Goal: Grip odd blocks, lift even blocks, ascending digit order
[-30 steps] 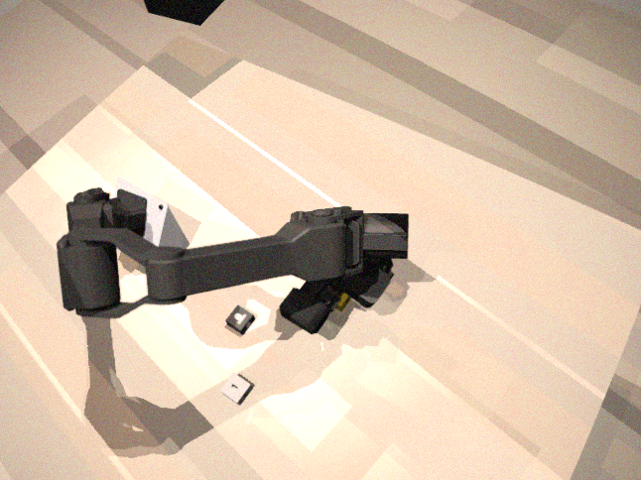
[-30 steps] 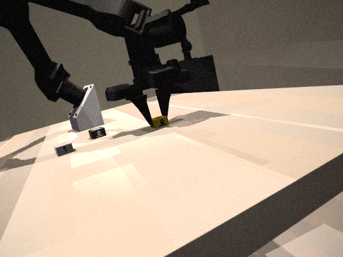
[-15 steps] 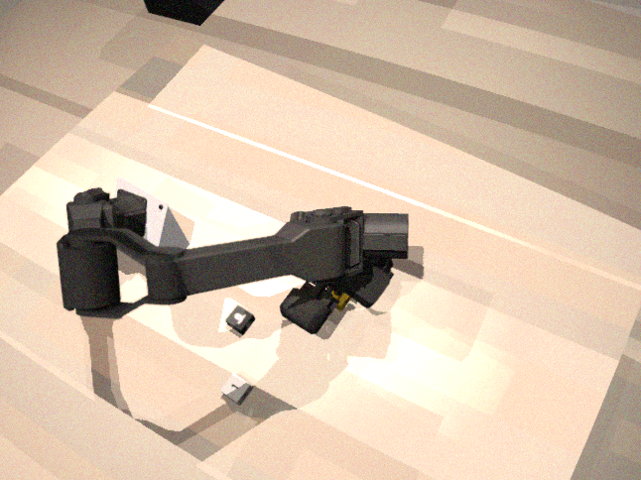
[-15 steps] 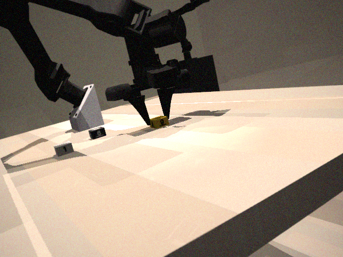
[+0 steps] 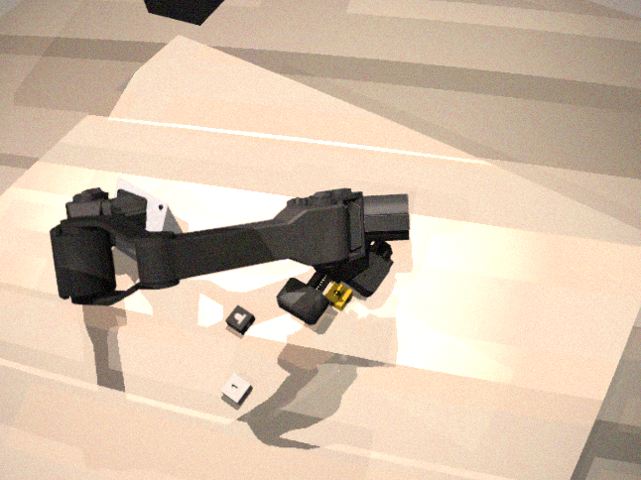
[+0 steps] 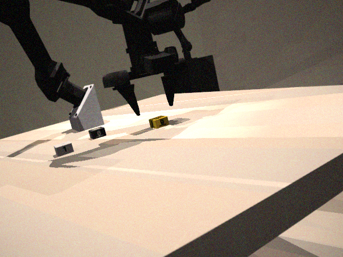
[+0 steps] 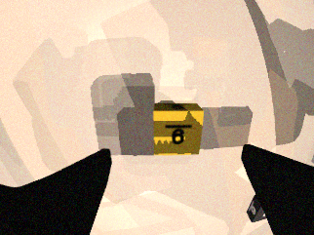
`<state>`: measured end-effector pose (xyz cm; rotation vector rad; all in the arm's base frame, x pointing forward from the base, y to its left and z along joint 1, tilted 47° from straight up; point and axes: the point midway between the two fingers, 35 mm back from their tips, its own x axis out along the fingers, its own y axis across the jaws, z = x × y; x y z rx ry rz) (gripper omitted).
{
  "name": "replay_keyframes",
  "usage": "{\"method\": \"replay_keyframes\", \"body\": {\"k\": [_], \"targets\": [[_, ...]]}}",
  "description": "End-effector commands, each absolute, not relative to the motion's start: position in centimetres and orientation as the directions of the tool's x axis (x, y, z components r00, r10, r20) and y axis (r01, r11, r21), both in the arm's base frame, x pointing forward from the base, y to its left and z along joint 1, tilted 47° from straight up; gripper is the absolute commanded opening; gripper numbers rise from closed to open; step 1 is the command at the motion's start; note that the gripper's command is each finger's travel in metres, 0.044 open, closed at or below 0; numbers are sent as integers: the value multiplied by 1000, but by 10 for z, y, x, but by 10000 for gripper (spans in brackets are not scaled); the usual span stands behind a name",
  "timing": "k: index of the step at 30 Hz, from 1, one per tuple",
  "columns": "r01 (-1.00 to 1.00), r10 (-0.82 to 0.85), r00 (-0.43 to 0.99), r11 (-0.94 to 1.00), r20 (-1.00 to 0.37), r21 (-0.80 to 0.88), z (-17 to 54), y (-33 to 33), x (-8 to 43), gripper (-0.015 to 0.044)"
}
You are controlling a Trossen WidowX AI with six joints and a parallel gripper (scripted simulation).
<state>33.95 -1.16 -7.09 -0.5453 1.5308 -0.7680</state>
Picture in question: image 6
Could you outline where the yellow block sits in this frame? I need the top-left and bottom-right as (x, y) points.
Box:
(149, 116), (169, 129)

